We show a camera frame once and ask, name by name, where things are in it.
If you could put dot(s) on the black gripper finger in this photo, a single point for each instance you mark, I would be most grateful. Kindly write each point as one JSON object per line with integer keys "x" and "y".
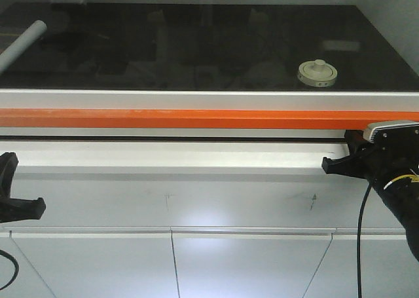
{"x": 13, "y": 209}
{"x": 9, "y": 162}

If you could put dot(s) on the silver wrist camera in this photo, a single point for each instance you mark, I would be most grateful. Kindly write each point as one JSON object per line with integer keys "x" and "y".
{"x": 378, "y": 131}

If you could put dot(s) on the orange sash handle bar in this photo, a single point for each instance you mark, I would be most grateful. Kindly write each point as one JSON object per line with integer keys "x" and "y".
{"x": 194, "y": 118}

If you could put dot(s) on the glass jar with beige lid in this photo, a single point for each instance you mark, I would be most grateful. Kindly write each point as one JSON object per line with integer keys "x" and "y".
{"x": 317, "y": 73}

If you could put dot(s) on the white fume hood base cabinet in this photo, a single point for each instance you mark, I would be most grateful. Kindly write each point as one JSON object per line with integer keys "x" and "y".
{"x": 183, "y": 219}

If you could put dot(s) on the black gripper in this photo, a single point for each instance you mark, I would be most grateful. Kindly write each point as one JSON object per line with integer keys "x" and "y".
{"x": 389, "y": 162}

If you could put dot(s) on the white framed glass sash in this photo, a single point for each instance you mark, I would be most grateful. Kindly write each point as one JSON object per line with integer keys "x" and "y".
{"x": 208, "y": 54}

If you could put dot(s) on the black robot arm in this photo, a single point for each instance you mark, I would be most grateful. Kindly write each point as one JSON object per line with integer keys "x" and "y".
{"x": 402, "y": 201}

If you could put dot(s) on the white rolled paper tube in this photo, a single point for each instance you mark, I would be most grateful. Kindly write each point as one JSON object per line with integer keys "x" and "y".
{"x": 21, "y": 44}

